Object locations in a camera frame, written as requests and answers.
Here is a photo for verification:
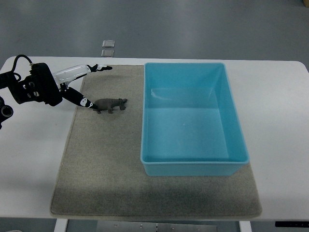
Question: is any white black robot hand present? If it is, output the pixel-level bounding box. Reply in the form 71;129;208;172
8;63;112;109

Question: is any brown toy hippo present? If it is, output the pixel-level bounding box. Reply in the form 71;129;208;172
94;98;127;114

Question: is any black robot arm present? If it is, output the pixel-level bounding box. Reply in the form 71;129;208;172
0;55;32;128

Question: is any blue plastic box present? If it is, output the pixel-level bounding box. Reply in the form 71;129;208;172
140;63;250;176

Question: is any cardboard box corner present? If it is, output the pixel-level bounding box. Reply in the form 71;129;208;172
302;0;309;7

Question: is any lower metal floor plate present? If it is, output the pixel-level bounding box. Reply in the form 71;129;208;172
101;49;114;58

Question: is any metal floor plate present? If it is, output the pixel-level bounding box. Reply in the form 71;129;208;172
102;40;115;48
101;49;114;58

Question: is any upper metal floor plate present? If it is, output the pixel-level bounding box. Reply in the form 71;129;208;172
102;40;115;48

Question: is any grey felt mat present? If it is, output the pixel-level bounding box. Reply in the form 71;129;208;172
50;65;262;220

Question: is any white left table leg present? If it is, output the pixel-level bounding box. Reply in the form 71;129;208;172
54;218;69;232

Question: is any white table leg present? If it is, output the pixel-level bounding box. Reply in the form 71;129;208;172
239;221;252;232
54;218;69;232

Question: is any metal table crossbar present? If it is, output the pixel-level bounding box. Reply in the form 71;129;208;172
96;221;218;232

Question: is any white right table leg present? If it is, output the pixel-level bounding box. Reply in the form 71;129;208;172
239;221;252;232

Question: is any black table control panel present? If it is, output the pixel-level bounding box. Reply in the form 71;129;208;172
275;221;309;228

